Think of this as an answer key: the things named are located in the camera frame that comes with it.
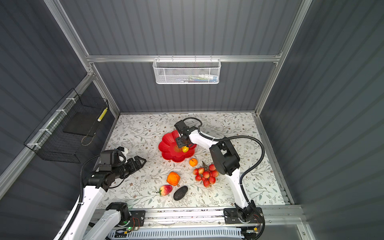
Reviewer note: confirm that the yellow marker pen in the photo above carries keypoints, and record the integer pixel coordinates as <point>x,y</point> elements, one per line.
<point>102,115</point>

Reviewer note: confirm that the black wire basket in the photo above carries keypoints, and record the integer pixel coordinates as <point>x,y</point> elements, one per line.
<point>71,134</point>

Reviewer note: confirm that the small orange tangerine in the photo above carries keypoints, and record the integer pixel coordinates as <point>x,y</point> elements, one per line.
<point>193,162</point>

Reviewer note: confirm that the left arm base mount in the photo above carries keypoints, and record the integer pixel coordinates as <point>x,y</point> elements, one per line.
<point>134,218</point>

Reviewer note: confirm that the aluminium rail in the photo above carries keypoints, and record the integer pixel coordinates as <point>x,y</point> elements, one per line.
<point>217,217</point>

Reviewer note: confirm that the black pad in basket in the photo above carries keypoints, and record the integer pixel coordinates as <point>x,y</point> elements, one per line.
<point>83,124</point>

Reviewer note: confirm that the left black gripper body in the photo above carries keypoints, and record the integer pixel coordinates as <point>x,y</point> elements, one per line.
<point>123,170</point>

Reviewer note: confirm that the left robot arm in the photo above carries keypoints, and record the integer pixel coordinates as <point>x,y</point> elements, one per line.
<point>112,165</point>

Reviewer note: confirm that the white wire mesh basket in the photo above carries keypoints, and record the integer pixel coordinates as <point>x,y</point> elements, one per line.
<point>166,71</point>

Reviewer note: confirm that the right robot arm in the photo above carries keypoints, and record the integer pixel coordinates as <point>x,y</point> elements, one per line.
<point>225,159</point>

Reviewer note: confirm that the orange bell pepper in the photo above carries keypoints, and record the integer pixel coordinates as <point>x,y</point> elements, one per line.
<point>173,179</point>

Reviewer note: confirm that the dark avocado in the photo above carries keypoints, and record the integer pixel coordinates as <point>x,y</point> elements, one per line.
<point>180,193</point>

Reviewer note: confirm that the yellow corn-like fruit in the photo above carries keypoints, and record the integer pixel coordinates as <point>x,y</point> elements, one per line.
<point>185,149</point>

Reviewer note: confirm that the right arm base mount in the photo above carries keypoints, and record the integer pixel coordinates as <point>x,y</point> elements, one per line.
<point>243,216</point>

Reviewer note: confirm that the red lychee bunch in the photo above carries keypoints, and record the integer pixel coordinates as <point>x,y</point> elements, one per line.
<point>207,174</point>

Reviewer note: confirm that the red-yellow strawberry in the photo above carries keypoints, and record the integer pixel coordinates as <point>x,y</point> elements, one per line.
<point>165,190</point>

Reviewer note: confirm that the red flower-shaped fruit bowl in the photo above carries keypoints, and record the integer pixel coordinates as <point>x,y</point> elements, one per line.
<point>170,150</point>

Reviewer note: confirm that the items in white basket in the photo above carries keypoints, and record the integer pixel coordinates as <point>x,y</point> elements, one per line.
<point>197,79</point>

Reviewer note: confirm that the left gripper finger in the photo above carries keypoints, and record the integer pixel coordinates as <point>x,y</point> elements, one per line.
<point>138,167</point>
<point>136,160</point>

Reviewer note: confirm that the white perforated vent strip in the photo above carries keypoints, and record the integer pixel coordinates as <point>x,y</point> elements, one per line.
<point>178,234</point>

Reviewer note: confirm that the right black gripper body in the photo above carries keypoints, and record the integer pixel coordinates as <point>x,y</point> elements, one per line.
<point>180,142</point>

